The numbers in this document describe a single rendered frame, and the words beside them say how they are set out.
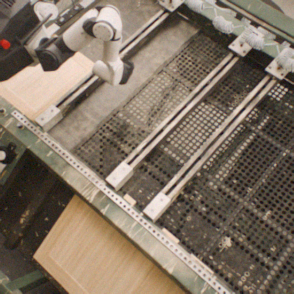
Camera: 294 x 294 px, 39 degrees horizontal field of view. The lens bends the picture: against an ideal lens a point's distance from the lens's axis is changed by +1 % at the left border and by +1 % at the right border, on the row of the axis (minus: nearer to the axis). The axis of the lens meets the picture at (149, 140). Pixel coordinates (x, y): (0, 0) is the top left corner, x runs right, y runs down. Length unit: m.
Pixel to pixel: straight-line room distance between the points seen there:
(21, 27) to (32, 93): 0.60
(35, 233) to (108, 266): 0.48
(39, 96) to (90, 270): 0.96
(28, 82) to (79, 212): 0.76
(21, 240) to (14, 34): 1.21
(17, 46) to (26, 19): 0.12
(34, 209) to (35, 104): 0.57
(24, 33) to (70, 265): 1.21
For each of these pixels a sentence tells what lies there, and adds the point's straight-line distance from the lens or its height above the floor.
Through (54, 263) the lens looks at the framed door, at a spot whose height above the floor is 0.31.
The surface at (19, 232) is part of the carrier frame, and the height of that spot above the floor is 0.32.
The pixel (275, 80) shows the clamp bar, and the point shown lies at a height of 1.77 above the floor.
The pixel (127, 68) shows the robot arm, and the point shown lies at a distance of 1.92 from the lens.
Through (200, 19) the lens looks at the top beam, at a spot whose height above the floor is 1.84.
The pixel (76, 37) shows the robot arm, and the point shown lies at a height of 1.41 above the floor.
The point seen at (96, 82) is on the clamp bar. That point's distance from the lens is 2.24.
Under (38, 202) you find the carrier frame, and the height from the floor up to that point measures 0.52.
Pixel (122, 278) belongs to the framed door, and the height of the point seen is 0.51.
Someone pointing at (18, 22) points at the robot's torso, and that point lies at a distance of 1.77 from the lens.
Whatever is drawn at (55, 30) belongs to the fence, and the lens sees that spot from 2.53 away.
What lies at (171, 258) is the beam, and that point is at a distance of 1.84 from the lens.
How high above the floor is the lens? 1.52
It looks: 10 degrees down
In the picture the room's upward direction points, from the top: 34 degrees clockwise
